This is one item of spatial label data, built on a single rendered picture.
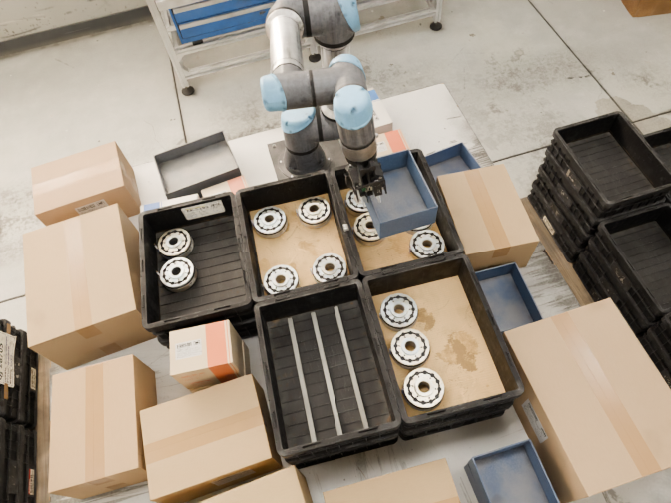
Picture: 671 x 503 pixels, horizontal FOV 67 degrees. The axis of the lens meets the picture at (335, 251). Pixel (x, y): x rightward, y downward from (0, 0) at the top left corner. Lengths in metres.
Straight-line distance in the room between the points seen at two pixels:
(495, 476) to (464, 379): 0.24
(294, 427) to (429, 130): 1.21
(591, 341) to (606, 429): 0.21
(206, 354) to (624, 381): 1.03
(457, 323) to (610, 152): 1.21
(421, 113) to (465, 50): 1.49
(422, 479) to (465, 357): 0.33
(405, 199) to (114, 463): 0.99
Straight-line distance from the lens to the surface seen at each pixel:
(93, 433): 1.50
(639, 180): 2.35
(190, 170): 1.96
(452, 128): 2.04
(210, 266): 1.60
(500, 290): 1.66
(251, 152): 2.02
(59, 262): 1.73
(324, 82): 1.09
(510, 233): 1.58
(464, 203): 1.62
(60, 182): 1.99
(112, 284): 1.60
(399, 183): 1.39
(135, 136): 3.33
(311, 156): 1.79
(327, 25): 1.43
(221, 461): 1.36
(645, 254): 2.29
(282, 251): 1.57
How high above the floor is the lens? 2.15
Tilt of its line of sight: 59 degrees down
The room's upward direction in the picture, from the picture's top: 8 degrees counter-clockwise
